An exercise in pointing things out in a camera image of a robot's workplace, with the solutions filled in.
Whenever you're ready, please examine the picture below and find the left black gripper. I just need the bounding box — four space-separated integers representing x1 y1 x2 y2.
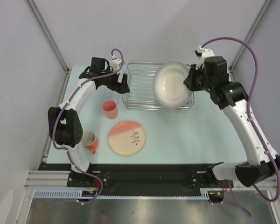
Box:
100 67 130 94

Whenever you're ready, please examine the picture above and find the white deep plate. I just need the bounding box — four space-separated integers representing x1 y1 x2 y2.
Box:
153 61 192 109

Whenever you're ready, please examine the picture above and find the pink tumbler cup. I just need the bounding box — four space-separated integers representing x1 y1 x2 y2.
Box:
102 100 118 119

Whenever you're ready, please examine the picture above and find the pink cream leaf plate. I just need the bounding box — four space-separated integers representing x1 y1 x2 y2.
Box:
108 120 147 157

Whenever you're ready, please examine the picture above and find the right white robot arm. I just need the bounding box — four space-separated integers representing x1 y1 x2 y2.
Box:
183 56 280 187

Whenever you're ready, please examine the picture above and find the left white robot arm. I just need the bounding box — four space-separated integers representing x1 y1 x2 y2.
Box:
48 56 130 187

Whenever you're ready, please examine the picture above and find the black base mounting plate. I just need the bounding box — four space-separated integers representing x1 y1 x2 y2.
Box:
38 163 235 196

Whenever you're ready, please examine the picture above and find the chrome wire dish rack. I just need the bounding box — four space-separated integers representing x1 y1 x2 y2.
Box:
123 63 194 111

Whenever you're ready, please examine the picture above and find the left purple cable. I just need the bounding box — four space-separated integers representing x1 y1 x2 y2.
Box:
38 48 125 208

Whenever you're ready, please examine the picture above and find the purple cable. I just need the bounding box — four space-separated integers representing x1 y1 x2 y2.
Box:
200 37 280 217
38 48 125 208

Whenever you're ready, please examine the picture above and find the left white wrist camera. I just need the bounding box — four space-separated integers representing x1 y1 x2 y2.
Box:
110 56 123 72

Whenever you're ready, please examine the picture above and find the orange mug with handle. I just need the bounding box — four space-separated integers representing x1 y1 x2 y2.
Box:
81 131 99 154

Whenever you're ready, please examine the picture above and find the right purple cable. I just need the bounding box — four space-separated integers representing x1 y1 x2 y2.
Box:
200 37 280 217

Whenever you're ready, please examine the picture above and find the aluminium frame rail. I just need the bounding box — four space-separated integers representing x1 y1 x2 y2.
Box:
24 170 70 189

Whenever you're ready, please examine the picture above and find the white slotted cable duct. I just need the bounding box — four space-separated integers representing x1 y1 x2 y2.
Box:
34 189 209 200

